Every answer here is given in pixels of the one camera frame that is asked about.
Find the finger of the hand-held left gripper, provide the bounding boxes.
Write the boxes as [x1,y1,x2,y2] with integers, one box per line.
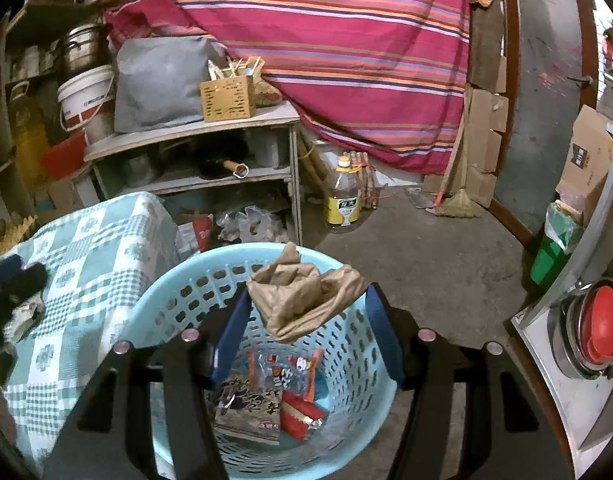
[0,255,50,303]

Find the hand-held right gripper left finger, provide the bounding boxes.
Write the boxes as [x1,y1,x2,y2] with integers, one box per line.
[41,285,252,480]

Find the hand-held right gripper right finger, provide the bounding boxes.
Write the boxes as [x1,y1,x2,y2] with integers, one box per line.
[363,282,572,480]

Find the orange-edged clear wrapper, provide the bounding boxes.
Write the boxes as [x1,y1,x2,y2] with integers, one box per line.
[246,349,323,402]

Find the dark printed snack packet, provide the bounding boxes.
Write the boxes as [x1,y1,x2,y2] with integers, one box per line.
[215,374,283,445]

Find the brown paper bag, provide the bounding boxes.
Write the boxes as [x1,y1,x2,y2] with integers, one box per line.
[247,241,370,344]

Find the red snack packet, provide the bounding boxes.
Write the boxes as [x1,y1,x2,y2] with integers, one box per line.
[280,390,328,442]

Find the light blue plastic basket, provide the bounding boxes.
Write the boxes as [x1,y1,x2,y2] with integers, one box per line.
[119,242,413,480]

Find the yellow egg tray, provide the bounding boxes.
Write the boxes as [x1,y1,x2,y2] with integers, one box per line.
[0,215,40,257]

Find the green checkered tablecloth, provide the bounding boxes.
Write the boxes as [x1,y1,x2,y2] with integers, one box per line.
[0,191,181,476]

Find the red and white bag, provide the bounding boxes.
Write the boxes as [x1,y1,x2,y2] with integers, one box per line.
[178,211,216,257]

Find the crumpled clear plastic bags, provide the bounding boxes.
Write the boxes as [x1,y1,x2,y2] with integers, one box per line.
[215,204,288,244]

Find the red plastic basin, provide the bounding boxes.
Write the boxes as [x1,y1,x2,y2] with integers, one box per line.
[39,131,86,180]

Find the yellow oil jug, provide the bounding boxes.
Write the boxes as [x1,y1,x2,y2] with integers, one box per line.
[9,82,50,172]

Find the clear oil bottle yellow label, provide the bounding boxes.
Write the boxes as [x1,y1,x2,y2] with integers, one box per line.
[326,155,365,234]

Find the straw broom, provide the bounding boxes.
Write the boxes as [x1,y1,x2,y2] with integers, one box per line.
[433,125,483,219]

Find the small metal pot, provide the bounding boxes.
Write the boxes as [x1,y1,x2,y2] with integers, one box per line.
[120,152,160,187]

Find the bundle of wooden sticks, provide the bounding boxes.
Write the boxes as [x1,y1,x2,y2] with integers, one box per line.
[299,125,383,212]

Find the white plastic bucket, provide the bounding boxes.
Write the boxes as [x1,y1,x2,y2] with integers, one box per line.
[57,65,117,144]

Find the green bin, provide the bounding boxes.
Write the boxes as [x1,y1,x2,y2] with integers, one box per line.
[529,201,585,289]

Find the low wooden cabinet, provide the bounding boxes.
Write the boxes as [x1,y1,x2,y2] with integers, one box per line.
[84,100,306,247]

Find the metal pot with red lid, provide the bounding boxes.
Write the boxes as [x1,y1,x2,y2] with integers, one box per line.
[551,277,613,382]

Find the large metal pot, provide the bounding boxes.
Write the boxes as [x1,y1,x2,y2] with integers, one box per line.
[59,22,113,84]

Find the grey fabric cover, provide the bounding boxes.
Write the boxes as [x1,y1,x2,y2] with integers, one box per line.
[114,36,230,133]

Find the plain cardboard sheets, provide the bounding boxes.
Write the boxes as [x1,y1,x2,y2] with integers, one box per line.
[463,5,510,209]

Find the yellow utensil holder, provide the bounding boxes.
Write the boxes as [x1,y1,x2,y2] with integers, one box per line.
[200,76,257,123]

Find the cardboard sheet with dark print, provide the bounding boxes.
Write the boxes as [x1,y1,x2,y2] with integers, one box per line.
[556,105,613,217]

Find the bundle of utensils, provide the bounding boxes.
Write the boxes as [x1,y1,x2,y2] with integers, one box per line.
[206,56,266,84]

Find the red striped cloth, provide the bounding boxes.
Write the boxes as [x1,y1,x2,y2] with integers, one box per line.
[99,0,473,181]

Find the grey metal door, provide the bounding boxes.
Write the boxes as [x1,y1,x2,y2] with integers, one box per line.
[491,0,598,247]

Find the pan with wooden handle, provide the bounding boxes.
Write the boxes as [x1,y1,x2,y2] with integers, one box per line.
[199,156,250,180]

